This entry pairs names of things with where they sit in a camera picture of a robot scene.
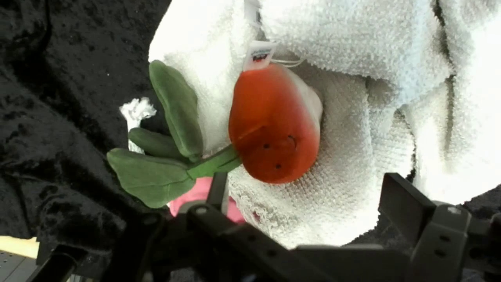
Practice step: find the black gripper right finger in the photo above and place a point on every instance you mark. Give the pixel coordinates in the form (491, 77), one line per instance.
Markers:
(438, 245)

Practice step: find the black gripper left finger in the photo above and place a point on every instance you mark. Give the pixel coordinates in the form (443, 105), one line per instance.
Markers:
(208, 251)

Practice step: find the pink cloth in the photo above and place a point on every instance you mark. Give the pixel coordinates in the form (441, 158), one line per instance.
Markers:
(200, 190)

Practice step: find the large white towel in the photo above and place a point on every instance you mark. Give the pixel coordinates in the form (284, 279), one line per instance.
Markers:
(353, 166)

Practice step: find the small white towel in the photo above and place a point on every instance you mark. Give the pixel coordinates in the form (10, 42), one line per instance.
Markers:
(469, 130)

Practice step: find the red plush radish toy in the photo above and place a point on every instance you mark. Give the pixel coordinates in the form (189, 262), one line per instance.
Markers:
(270, 125)

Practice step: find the black tablecloth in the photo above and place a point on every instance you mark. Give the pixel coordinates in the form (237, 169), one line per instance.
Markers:
(62, 157)

